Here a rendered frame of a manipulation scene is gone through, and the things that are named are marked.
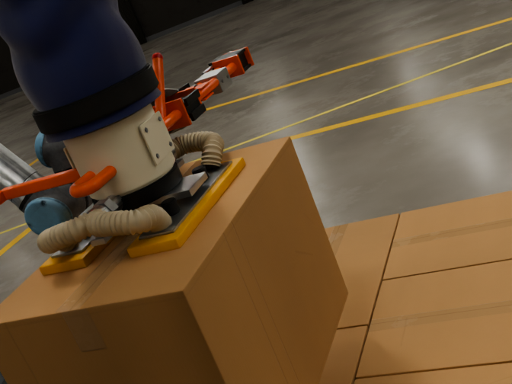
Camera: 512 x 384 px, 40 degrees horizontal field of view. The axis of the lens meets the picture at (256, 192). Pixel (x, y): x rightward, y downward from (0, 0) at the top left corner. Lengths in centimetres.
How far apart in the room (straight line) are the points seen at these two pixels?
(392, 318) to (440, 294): 13
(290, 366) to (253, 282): 18
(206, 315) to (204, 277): 6
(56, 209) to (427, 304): 88
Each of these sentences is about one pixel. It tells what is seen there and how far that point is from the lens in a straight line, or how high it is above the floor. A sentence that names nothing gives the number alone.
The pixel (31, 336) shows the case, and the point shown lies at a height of 103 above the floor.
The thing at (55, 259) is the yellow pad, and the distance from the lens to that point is 131.
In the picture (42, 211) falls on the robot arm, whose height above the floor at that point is 111.
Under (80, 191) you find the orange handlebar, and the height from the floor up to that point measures 120.
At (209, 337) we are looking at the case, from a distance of 105.
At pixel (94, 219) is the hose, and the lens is 118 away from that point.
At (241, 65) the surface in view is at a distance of 179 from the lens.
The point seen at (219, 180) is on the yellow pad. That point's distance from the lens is 133.
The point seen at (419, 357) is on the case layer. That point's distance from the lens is 160.
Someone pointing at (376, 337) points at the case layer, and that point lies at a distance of 171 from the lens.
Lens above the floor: 146
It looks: 18 degrees down
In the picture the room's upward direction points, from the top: 22 degrees counter-clockwise
